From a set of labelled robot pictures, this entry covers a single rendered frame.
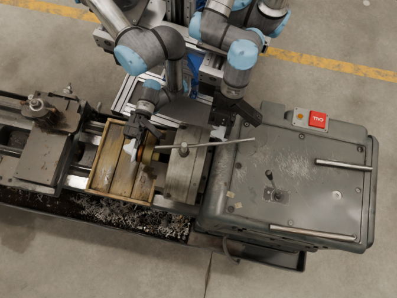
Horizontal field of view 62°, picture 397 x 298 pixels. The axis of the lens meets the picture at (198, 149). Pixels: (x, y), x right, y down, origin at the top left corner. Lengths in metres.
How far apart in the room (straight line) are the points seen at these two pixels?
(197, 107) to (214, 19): 1.43
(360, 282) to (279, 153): 1.63
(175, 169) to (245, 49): 0.51
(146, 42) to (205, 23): 0.24
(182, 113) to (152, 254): 1.00
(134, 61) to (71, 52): 1.86
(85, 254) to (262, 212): 1.56
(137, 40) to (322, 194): 0.82
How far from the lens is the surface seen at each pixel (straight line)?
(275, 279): 2.46
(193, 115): 2.34
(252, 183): 1.16
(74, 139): 1.60
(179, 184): 1.19
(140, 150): 1.31
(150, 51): 1.14
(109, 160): 1.56
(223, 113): 1.00
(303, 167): 1.22
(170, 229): 1.79
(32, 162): 1.57
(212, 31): 0.98
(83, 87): 2.77
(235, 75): 0.90
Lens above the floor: 2.36
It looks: 73 degrees down
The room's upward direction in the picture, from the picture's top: 10 degrees clockwise
